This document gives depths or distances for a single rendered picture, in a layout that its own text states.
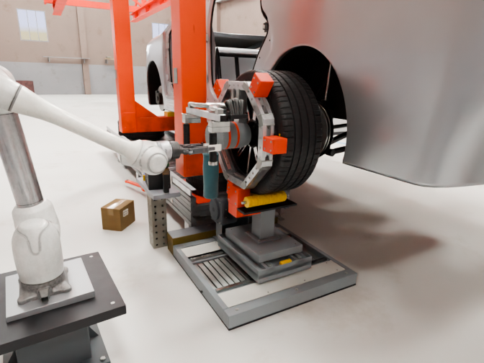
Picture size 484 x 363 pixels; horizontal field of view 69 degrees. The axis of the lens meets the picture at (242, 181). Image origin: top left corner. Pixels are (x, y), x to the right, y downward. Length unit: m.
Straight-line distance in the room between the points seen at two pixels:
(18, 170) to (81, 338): 0.71
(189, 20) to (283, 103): 0.84
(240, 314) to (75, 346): 0.71
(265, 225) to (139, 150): 1.00
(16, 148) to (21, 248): 0.38
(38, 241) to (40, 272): 0.12
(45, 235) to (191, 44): 1.31
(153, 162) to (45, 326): 0.68
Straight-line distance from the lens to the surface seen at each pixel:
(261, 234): 2.07
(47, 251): 1.51
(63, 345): 1.67
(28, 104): 1.42
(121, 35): 4.07
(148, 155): 1.29
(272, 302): 1.84
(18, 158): 1.61
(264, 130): 1.62
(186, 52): 2.19
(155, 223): 2.45
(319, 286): 2.00
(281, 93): 1.69
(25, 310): 1.55
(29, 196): 1.65
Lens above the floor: 1.14
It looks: 17 degrees down
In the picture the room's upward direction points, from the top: 1 degrees clockwise
